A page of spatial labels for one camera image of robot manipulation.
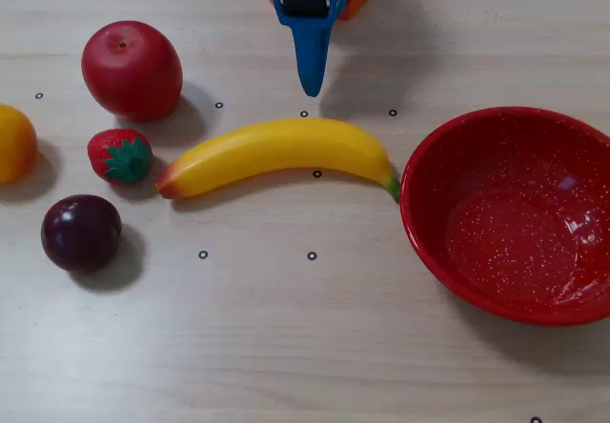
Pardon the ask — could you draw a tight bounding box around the blue gripper with motor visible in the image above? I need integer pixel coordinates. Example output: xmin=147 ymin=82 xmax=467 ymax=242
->
xmin=273 ymin=0 xmax=350 ymax=98

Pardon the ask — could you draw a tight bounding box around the orange yellow toy peach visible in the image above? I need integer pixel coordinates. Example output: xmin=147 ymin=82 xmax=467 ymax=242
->
xmin=0 ymin=103 xmax=39 ymax=185

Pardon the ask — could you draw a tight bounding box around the red speckled bowl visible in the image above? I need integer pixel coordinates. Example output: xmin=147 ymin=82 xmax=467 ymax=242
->
xmin=400 ymin=106 xmax=610 ymax=327

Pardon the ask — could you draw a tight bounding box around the yellow toy banana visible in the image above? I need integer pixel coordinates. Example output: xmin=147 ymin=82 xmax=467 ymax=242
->
xmin=155 ymin=117 xmax=402 ymax=203

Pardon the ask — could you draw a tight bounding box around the red toy apple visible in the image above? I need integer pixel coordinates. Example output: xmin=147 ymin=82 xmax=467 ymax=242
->
xmin=80 ymin=20 xmax=184 ymax=123

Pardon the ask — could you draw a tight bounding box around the red toy strawberry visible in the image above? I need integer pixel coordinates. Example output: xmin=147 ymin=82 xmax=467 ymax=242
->
xmin=87 ymin=128 xmax=154 ymax=186

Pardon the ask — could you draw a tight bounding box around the dark purple toy plum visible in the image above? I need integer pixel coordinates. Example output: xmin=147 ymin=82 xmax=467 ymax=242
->
xmin=40 ymin=194 xmax=124 ymax=273

